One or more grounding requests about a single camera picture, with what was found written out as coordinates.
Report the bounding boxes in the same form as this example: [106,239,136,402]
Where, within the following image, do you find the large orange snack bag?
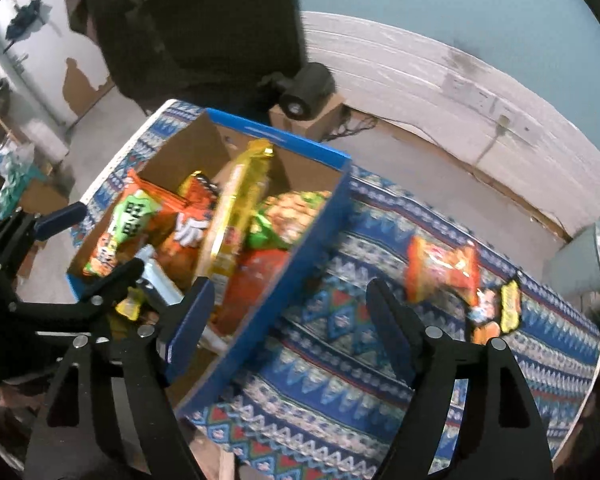
[215,190,333,341]

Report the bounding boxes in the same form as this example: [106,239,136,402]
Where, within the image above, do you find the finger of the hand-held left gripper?
[5,257,146,331]
[0,202,88,286]

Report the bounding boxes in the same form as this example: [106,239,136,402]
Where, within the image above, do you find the black yellow snack packet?
[465,270,523,346]

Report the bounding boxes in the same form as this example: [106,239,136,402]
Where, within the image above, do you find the dark hanging cloth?
[2,0,46,41]

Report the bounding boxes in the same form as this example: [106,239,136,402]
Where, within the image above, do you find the white plastic bag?
[25,120,71,166]

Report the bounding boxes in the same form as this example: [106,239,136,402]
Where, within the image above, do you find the orange green snack packet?
[82,170,163,278]

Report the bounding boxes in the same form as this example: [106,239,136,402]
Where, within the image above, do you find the black cable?
[325,110,381,141]

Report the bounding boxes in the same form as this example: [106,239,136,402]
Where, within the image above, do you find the small brown cardboard box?
[269,94,346,143]

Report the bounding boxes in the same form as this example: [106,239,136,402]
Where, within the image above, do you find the pale blue snack packet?
[137,255,228,353]

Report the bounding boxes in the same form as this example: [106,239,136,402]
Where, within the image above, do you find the black device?
[260,62,336,121]

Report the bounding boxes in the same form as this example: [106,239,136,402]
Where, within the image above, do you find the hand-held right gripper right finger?
[366,277,556,480]

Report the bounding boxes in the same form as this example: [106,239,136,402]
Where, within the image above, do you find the orange white-print snack packet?
[157,170,221,281]

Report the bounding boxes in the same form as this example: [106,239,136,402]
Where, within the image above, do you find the blue patterned tablecloth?
[80,99,600,480]

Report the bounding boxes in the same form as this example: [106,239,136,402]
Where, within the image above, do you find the orange red noodle packet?
[405,236,481,306]

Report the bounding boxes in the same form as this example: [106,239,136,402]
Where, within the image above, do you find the long yellow biscuit packet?
[197,140,276,306]

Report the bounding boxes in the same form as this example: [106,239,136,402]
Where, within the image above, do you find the blue cardboard box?
[66,107,353,418]

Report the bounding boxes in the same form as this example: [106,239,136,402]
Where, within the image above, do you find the pale green waste bin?
[547,217,600,301]

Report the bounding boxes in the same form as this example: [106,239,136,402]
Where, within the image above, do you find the small yellow snack packet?
[114,290,146,321]

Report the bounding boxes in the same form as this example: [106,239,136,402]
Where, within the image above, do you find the white plug with cable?
[472,115,511,168]

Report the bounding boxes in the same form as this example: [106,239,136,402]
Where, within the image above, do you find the teal plastic bag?
[0,142,46,221]

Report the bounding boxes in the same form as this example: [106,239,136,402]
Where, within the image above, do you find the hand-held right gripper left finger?
[25,276,216,480]

